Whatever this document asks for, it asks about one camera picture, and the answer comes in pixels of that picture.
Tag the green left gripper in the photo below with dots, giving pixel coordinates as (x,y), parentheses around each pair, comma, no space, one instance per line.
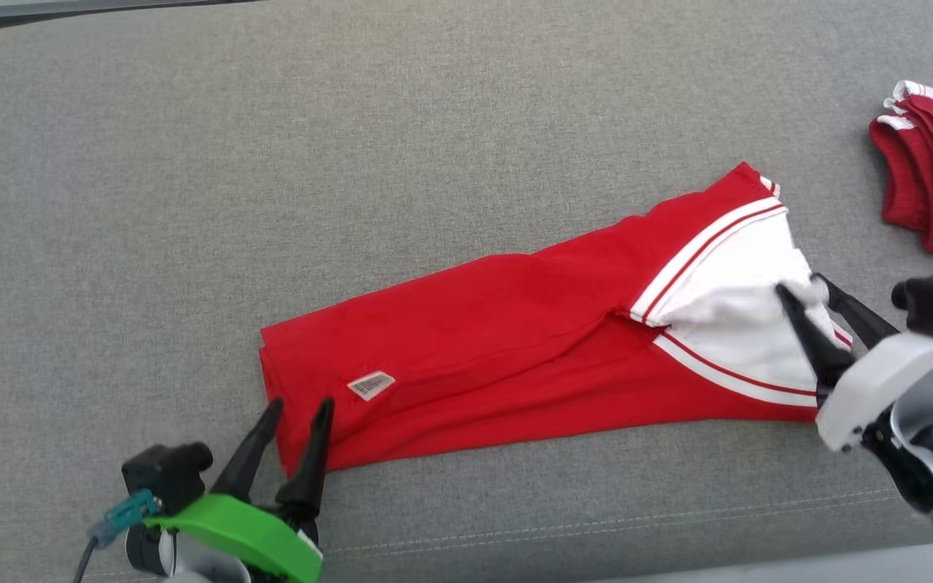
(248,534)

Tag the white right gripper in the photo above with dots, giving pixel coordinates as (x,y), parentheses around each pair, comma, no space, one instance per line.
(888,376)

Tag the red white-sleeved shirt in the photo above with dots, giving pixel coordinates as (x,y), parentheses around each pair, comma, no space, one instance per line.
(515,340)

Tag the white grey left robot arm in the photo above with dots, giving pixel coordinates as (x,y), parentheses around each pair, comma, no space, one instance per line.
(183,563)

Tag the grey fabric sofa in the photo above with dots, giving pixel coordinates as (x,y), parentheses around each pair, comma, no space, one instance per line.
(272,162)

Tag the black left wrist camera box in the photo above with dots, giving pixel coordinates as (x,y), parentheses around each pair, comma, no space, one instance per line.
(167,478)

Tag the teal left camera connector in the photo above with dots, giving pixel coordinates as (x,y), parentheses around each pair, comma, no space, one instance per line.
(125,517)

